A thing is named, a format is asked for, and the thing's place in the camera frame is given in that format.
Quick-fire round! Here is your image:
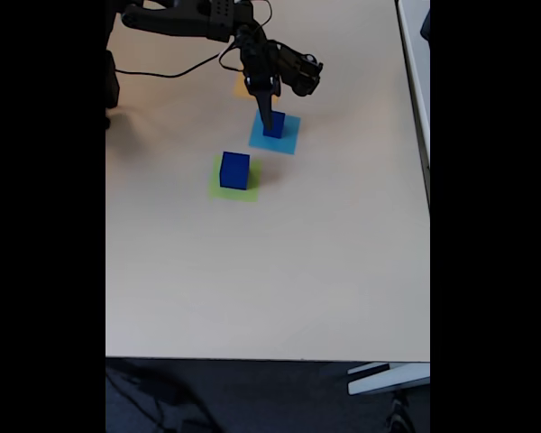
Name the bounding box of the medium blue cube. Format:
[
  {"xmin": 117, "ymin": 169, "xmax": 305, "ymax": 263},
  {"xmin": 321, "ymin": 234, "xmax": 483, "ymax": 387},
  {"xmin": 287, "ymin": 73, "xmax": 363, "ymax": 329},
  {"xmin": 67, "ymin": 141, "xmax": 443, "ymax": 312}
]
[{"xmin": 262, "ymin": 109, "xmax": 286, "ymax": 139}]

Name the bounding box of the light blue paper square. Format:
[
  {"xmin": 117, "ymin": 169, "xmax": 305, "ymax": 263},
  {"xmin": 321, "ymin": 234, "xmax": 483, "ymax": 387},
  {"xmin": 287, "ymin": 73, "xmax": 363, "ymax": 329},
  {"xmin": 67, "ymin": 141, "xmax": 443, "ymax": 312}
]
[{"xmin": 247, "ymin": 109, "xmax": 302, "ymax": 156}]

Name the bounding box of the orange paper square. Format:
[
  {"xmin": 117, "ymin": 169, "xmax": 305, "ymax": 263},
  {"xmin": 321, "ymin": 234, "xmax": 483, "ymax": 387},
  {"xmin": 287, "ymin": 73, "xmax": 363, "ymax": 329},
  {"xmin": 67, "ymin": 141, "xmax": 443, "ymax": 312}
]
[{"xmin": 232, "ymin": 70, "xmax": 281, "ymax": 106}]

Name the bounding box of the large blue cube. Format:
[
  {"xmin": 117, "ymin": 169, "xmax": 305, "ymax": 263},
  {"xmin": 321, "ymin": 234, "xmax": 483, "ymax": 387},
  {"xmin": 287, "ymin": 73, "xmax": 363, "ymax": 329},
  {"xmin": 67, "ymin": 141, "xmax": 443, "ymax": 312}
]
[{"xmin": 219, "ymin": 151, "xmax": 251, "ymax": 191}]

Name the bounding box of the thin arm motor wire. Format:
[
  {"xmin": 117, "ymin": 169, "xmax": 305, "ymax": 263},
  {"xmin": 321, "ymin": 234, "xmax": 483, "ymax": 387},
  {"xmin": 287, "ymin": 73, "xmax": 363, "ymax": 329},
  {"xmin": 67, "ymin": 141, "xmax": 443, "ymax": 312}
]
[{"xmin": 251, "ymin": 0, "xmax": 274, "ymax": 29}]

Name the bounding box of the black camera cable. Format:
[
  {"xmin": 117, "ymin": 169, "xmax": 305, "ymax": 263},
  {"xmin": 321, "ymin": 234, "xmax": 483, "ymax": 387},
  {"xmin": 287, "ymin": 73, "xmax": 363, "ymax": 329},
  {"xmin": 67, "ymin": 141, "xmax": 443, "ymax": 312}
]
[{"xmin": 115, "ymin": 42, "xmax": 253, "ymax": 79}]

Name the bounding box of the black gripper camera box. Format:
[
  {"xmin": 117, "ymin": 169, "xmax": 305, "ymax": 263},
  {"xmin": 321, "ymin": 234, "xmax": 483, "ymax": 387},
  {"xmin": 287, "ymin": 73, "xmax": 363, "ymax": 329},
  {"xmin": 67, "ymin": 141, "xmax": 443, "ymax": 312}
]
[{"xmin": 277, "ymin": 42, "xmax": 325, "ymax": 98}]

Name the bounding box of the white neighbouring table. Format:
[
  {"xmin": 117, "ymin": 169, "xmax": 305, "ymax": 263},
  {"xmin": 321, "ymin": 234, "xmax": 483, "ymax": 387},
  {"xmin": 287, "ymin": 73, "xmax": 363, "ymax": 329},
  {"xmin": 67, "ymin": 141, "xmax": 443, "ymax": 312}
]
[{"xmin": 395, "ymin": 0, "xmax": 431, "ymax": 208}]

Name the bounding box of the green paper square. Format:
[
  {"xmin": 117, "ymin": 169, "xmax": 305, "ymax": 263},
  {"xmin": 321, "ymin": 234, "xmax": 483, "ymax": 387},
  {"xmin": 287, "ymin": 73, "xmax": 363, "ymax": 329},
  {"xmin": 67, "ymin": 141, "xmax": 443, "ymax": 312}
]
[{"xmin": 208, "ymin": 155, "xmax": 263, "ymax": 203}]

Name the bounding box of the white table foot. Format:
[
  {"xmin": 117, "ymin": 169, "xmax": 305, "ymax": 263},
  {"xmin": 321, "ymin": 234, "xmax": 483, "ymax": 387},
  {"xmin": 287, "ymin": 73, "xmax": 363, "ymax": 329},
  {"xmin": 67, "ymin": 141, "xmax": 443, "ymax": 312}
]
[{"xmin": 346, "ymin": 362, "xmax": 431, "ymax": 397}]

